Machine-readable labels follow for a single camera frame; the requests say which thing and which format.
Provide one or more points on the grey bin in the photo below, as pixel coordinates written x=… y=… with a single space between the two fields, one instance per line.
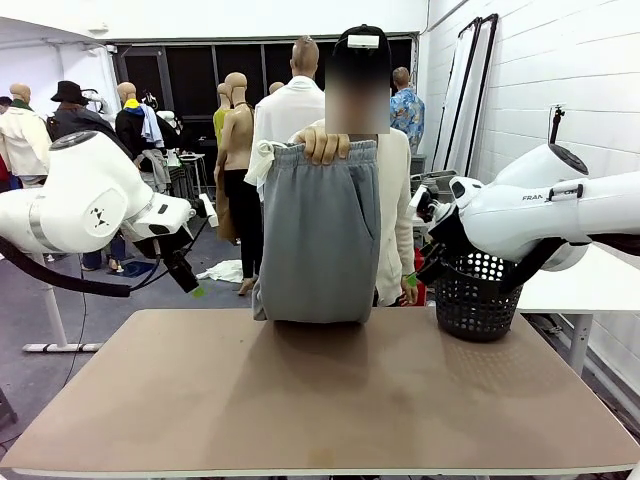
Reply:
x=419 y=162

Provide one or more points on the large white table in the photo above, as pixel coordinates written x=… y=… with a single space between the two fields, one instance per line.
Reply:
x=575 y=290

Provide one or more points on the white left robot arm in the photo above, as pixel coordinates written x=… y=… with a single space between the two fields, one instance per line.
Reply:
x=85 y=200

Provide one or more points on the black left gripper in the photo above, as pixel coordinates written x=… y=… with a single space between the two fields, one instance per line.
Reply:
x=165 y=250

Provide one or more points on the white head-mounted camera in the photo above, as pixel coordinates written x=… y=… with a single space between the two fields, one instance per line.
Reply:
x=366 y=41

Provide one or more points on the mannequin in cream coat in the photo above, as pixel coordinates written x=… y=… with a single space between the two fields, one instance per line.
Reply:
x=22 y=140

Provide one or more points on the black tripod stand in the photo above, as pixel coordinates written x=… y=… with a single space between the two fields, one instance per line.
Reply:
x=556 y=125

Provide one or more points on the white cloth on floor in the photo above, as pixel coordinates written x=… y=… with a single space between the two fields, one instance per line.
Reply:
x=222 y=272

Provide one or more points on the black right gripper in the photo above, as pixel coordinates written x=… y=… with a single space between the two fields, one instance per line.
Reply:
x=452 y=232

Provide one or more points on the black cap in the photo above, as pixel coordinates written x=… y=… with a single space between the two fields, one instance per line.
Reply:
x=362 y=52

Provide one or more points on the person's right hand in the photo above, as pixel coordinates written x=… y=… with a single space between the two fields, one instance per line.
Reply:
x=325 y=147

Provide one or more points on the bare mannequin head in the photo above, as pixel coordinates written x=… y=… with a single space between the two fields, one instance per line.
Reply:
x=276 y=88

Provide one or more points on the bare-torso mannequin black trousers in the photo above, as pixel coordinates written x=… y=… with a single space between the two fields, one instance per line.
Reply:
x=240 y=150

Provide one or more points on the mannequin in yellow top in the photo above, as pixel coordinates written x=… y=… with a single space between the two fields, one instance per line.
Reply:
x=220 y=125

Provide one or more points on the grey training pants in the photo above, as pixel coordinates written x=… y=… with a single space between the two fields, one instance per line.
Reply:
x=320 y=240

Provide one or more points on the mannequin in blue floral shirt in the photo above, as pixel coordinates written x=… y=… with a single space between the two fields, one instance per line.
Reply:
x=407 y=115

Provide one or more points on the mannequin in white shirt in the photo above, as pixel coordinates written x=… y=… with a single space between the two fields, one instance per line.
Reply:
x=285 y=115

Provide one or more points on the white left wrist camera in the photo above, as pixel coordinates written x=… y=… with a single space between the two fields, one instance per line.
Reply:
x=209 y=210

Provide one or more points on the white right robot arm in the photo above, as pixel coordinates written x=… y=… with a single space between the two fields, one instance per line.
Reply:
x=525 y=210

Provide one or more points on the black-framed white panel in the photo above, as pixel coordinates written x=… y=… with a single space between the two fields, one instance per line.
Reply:
x=480 y=100
x=457 y=100

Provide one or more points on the mannequin with black hat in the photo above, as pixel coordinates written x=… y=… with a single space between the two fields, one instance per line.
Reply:
x=75 y=115

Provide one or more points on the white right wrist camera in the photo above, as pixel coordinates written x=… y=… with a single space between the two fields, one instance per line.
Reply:
x=425 y=200

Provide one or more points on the person's left hand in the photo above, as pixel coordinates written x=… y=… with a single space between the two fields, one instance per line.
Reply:
x=410 y=295

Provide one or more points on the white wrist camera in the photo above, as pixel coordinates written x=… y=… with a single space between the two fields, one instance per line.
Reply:
x=209 y=210
x=425 y=200

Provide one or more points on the mannequin black jacket yellow collar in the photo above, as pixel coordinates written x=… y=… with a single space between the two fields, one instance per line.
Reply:
x=132 y=130

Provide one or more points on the person in cream cardigan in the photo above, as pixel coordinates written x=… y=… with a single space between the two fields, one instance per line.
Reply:
x=395 y=190

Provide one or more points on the red bag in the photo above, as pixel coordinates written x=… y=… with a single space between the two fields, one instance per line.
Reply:
x=425 y=292

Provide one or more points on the person's left forearm cream sleeve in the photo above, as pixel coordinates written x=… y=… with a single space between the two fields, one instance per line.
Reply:
x=405 y=245

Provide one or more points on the black perforated plastic basket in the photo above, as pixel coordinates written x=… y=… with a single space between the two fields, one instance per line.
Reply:
x=475 y=300

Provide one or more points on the white stool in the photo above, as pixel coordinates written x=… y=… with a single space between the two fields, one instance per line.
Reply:
x=192 y=159

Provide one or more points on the person's right forearm cream sleeve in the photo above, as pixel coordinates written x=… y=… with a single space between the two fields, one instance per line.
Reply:
x=312 y=125

